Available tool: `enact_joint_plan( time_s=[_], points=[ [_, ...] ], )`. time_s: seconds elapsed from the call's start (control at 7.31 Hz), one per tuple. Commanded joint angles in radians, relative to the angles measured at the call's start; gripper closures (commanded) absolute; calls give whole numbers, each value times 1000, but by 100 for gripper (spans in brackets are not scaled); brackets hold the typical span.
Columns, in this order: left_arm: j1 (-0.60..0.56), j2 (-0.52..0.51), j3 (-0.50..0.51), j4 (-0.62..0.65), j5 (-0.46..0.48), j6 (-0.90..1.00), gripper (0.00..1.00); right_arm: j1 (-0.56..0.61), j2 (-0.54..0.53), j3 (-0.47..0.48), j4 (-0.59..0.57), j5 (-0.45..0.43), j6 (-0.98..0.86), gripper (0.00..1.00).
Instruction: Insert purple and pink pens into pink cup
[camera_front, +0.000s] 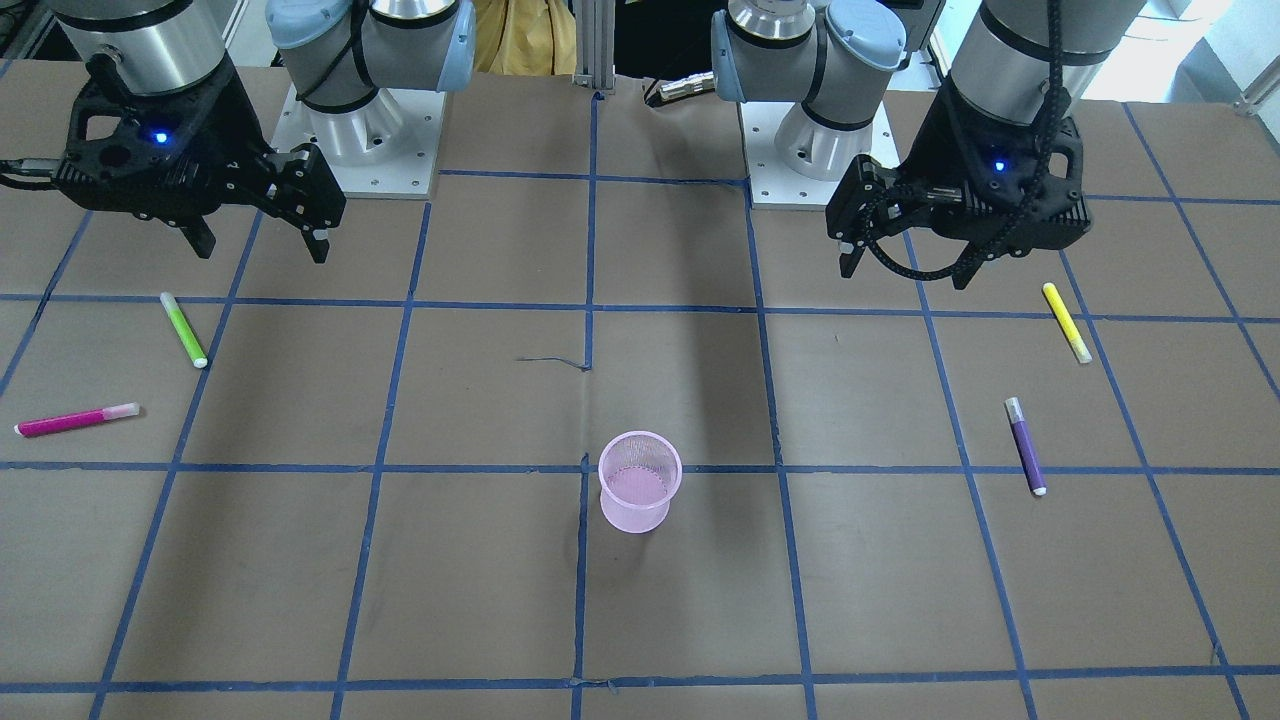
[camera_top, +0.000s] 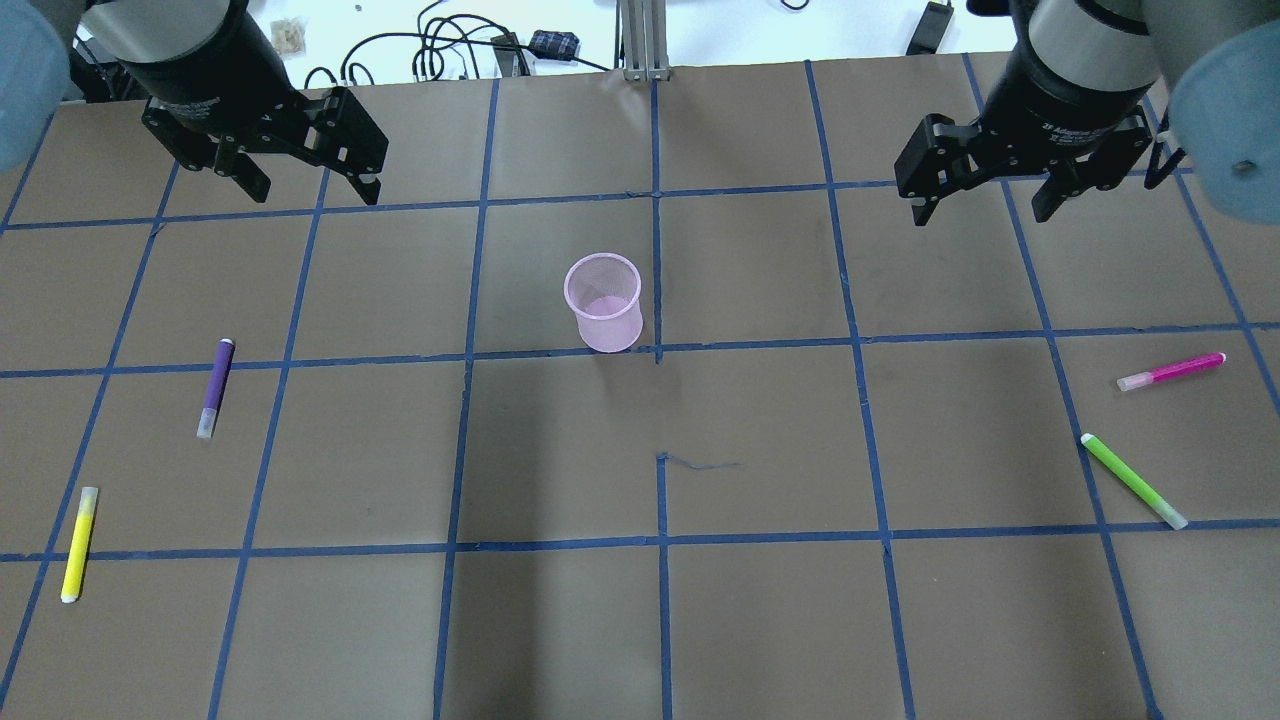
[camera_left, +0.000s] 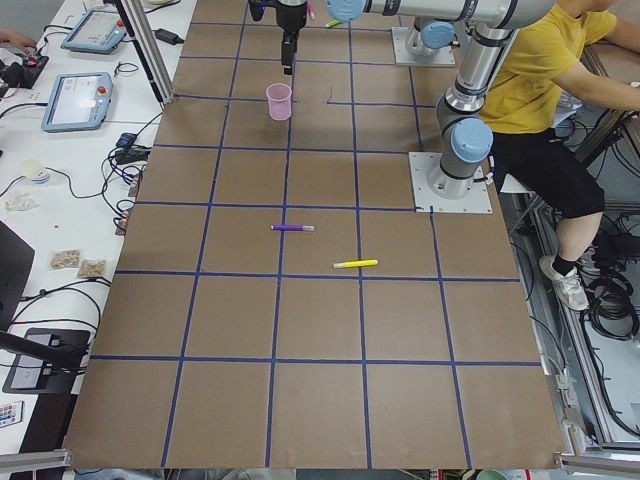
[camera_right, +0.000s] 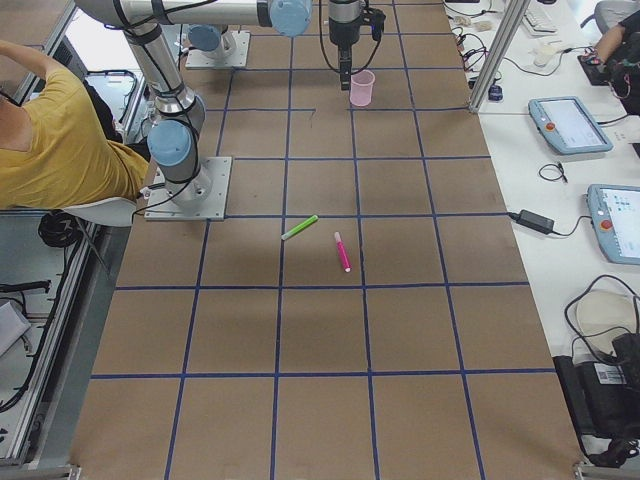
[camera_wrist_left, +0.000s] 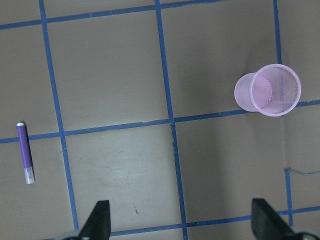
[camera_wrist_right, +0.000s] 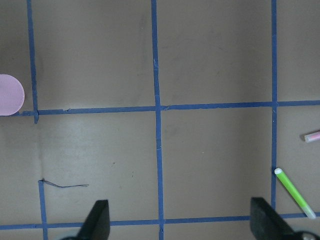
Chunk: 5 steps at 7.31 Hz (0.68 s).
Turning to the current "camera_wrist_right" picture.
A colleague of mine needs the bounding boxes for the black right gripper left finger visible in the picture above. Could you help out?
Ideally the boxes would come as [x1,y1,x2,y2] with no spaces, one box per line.
[76,200,110,240]

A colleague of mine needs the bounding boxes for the pink mesh cup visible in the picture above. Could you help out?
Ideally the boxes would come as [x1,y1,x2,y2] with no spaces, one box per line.
[0,74,25,116]

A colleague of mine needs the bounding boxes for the green pen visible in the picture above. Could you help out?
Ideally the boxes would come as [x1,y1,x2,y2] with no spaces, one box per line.
[274,167,316,220]

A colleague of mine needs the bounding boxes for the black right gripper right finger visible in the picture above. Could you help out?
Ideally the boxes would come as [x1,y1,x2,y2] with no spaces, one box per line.
[250,197,296,240]

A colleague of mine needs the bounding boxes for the pink pen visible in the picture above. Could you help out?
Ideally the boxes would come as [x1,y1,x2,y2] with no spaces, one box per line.
[301,130,320,143]

